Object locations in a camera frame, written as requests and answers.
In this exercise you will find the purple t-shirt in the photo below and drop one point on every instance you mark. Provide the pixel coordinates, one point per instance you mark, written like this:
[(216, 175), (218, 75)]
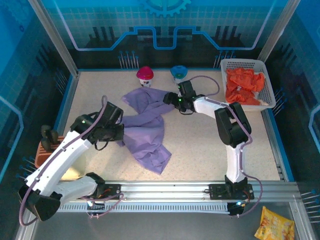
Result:
[(147, 125)]

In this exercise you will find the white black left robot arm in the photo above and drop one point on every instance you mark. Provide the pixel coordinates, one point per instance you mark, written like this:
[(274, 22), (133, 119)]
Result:
[(62, 155)]

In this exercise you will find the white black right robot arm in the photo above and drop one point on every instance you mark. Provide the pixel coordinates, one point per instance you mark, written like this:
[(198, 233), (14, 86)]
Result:
[(206, 106)]

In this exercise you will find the cup with blue lid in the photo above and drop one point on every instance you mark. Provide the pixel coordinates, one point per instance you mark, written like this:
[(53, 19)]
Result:
[(178, 71)]

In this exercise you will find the cup with pink lid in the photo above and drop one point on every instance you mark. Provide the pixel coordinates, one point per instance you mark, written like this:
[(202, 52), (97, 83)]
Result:
[(145, 73)]

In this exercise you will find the black utensils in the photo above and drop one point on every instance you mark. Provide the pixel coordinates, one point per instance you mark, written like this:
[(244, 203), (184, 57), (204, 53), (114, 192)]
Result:
[(48, 137)]

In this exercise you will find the orange t-shirt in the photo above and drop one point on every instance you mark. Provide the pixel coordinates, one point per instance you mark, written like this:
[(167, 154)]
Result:
[(240, 85)]

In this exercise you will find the orange utensil holder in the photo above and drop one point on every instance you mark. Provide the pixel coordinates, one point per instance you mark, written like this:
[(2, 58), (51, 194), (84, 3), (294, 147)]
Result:
[(41, 157)]

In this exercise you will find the white perforated plastic basket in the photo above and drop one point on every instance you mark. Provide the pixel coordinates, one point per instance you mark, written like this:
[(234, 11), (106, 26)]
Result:
[(268, 87)]

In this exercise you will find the yellow snack bag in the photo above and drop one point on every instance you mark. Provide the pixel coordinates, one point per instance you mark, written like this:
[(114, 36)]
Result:
[(273, 225)]

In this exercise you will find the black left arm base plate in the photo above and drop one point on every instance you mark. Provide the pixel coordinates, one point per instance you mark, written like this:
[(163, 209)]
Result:
[(112, 191)]

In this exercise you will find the aluminium mounting rail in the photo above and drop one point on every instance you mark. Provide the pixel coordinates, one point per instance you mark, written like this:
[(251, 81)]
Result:
[(165, 192)]

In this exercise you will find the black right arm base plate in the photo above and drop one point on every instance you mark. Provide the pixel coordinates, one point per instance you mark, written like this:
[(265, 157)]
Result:
[(220, 191)]

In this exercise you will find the aluminium frame post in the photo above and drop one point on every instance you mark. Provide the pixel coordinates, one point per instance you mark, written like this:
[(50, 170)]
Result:
[(278, 30), (56, 37)]

